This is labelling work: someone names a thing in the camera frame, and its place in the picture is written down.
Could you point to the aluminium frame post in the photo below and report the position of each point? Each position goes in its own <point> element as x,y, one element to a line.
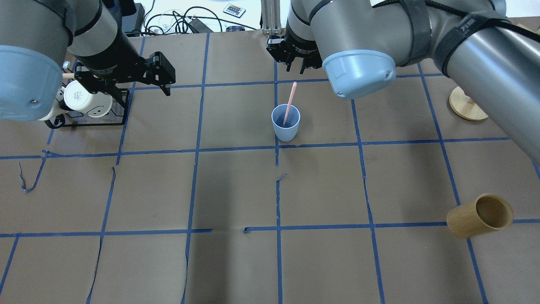
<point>271,17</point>

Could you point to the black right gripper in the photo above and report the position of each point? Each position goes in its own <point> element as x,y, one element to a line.
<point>302,46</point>

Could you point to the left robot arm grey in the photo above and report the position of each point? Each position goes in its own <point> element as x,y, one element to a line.
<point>59,56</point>

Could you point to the light blue plastic cup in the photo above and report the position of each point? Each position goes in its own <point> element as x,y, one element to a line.
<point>289,132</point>

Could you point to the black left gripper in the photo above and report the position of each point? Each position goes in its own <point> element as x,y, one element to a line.
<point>110,55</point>

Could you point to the small black adapter on desk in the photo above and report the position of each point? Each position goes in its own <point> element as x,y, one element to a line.
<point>197,26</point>

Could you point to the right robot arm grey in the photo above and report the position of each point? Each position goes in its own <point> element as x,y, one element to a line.
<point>360,45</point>

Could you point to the bamboo chopstick holder cup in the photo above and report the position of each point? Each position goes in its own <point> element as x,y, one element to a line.
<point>488,213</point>

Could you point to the white mug near rack end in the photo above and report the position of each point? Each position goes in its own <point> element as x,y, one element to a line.
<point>79,99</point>

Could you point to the black wire mug rack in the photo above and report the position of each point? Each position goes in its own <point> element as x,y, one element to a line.
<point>117,115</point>

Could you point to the round wooden coaster board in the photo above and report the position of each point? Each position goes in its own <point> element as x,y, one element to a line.
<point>465,107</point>

